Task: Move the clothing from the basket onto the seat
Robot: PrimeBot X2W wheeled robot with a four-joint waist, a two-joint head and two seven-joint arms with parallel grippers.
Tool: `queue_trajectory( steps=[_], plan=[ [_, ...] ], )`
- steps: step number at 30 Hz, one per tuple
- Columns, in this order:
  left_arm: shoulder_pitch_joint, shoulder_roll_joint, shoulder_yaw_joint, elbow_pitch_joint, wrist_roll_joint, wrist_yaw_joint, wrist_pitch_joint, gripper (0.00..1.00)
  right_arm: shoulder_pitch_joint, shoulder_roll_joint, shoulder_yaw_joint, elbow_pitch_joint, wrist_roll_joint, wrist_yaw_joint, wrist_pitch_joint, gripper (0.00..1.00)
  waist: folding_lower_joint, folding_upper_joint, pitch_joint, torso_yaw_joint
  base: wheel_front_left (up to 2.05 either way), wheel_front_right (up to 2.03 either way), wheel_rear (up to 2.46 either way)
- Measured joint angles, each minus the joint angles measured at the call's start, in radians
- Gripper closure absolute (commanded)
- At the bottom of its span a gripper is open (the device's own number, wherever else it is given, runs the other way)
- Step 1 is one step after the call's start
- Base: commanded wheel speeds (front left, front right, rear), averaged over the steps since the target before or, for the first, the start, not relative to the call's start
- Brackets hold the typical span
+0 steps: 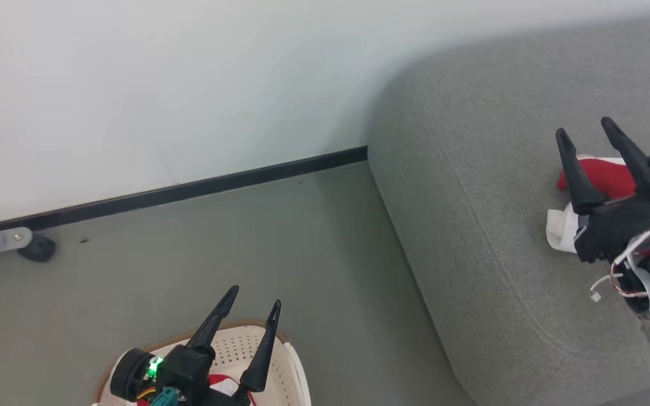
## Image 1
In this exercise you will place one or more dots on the cream perforated laundry basket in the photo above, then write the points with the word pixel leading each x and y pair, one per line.
pixel 291 372

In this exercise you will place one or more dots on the black cylinder with green light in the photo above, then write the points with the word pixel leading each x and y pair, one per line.
pixel 127 375

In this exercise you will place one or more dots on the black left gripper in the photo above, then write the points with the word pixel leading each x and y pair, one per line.
pixel 189 372

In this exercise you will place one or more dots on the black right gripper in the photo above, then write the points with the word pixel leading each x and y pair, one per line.
pixel 629 220

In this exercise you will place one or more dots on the red white cloth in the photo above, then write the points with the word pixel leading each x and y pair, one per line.
pixel 607 177
pixel 224 386

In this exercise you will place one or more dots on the grey fabric sofa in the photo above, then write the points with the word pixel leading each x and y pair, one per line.
pixel 471 197

